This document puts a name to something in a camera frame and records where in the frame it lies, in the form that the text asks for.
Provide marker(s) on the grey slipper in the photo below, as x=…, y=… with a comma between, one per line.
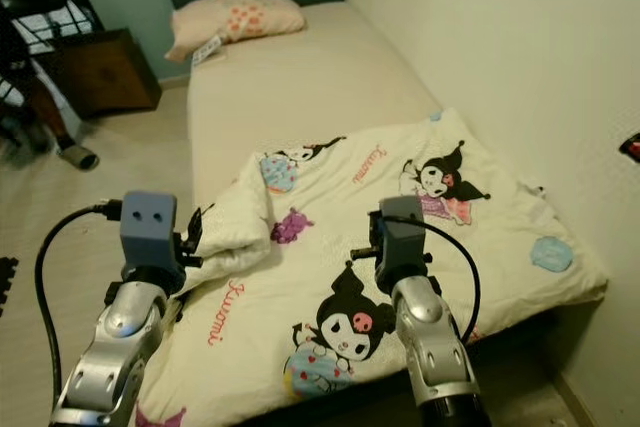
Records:
x=80, y=157

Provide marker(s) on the black foam floor mat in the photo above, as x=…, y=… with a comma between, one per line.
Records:
x=7, y=275

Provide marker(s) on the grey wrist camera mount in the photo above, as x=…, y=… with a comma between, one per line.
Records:
x=405, y=242
x=150, y=237

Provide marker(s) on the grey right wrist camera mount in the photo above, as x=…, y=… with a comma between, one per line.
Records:
x=405, y=242

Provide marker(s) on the small dark red object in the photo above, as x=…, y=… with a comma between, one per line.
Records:
x=633, y=147

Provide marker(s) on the brown wooden cabinet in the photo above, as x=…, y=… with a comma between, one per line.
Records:
x=110, y=72

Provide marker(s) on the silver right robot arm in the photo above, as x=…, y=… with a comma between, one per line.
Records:
x=435, y=347

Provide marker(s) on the cream cartoon print blanket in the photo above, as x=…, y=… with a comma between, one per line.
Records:
x=360, y=207

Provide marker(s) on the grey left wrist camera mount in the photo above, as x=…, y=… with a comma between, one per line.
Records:
x=150, y=237

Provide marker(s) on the white paperback book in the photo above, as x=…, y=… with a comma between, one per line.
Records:
x=208, y=50

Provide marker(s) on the pink patterned pillow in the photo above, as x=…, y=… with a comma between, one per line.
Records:
x=240, y=19

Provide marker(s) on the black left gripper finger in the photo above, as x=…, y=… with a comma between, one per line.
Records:
x=190, y=230

